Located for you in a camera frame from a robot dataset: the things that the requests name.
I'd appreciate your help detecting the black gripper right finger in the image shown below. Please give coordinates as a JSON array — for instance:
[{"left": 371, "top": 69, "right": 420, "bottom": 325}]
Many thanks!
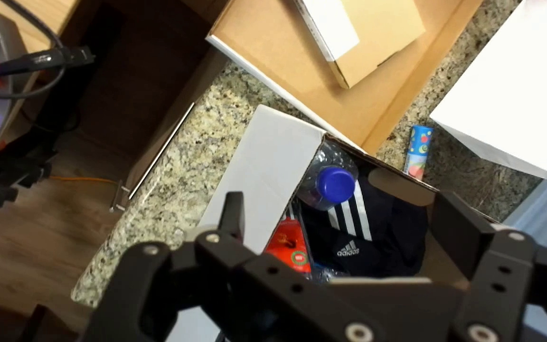
[{"left": 428, "top": 188, "right": 547, "bottom": 342}]

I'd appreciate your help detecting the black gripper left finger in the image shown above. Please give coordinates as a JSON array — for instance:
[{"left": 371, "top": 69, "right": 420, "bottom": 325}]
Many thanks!
[{"left": 80, "top": 190, "right": 377, "bottom": 342}]

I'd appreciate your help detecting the white cardboard storage box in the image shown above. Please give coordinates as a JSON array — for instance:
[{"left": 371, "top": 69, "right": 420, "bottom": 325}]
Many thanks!
[{"left": 166, "top": 103, "right": 504, "bottom": 342}]

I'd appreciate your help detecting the small brown cardboard box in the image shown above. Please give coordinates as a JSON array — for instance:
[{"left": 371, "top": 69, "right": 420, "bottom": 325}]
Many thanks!
[{"left": 293, "top": 0, "right": 430, "bottom": 91}]

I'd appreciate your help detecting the white paper stack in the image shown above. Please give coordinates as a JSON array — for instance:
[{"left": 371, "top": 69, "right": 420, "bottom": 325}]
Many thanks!
[{"left": 502, "top": 179, "right": 547, "bottom": 255}]

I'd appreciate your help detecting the blue and white carton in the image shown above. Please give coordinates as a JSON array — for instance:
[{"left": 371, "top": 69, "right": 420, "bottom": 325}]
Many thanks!
[{"left": 401, "top": 122, "right": 437, "bottom": 183}]

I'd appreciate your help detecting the white paper shopping bag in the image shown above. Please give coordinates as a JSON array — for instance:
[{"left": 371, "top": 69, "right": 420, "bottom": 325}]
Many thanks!
[{"left": 428, "top": 0, "right": 547, "bottom": 192}]

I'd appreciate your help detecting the flat brown cardboard tray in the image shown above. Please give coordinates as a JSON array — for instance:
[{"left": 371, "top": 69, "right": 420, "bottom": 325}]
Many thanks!
[{"left": 206, "top": 0, "right": 487, "bottom": 158}]

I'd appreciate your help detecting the black cable with orange plug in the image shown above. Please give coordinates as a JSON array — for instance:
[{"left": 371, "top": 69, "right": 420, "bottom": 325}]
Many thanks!
[{"left": 0, "top": 0, "right": 99, "bottom": 103}]

